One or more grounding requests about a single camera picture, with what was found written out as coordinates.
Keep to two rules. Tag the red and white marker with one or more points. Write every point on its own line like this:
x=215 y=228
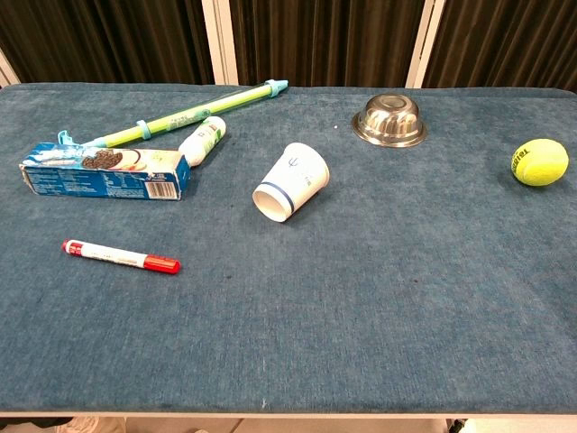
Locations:
x=118 y=256

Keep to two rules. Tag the white paper cup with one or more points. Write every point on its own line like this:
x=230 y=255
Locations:
x=295 y=178

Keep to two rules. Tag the blue table cloth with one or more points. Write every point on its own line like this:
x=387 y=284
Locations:
x=315 y=293

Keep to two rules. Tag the white and green small bottle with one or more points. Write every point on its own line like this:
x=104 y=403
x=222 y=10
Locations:
x=203 y=139

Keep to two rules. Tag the stainless steel bowl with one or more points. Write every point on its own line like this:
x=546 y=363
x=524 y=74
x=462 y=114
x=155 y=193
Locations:
x=390 y=121

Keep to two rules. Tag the green tube with blue clips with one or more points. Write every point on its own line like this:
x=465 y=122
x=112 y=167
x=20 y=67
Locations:
x=180 y=118

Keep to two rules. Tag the dark pleated curtain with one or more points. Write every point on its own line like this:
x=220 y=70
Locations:
x=324 y=40

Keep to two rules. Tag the blue cookie box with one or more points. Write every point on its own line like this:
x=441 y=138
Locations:
x=103 y=173

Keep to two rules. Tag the yellow tennis ball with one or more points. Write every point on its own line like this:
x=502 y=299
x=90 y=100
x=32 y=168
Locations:
x=540 y=162

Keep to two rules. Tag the white partition post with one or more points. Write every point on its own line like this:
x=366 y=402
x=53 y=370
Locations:
x=6 y=72
x=221 y=40
x=424 y=43

